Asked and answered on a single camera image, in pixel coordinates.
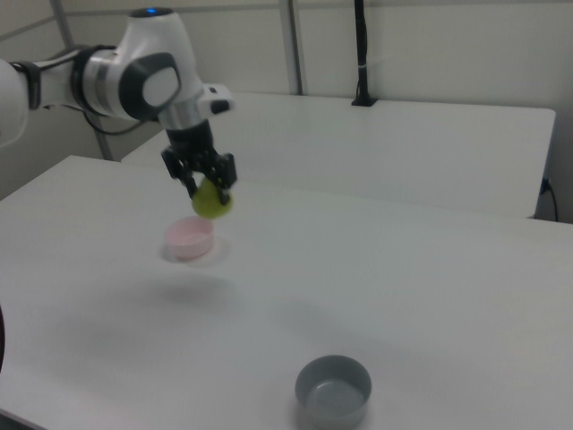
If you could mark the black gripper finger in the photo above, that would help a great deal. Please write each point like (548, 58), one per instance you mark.
(180, 172)
(221, 172)

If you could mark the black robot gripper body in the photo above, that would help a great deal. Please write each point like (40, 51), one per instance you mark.
(190, 134)

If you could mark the green pear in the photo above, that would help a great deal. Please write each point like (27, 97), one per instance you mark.
(210, 203)

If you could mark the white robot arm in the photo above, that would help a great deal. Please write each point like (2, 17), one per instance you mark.
(134, 76)

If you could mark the pink bowl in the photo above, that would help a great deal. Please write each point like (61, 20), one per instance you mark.
(190, 239)

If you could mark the grey bowl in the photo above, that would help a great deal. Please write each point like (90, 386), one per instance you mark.
(333, 389)

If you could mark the grey partition post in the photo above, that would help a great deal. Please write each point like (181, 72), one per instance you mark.
(295, 45)

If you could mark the black camera pole with base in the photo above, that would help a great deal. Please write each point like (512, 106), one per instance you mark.
(361, 67)

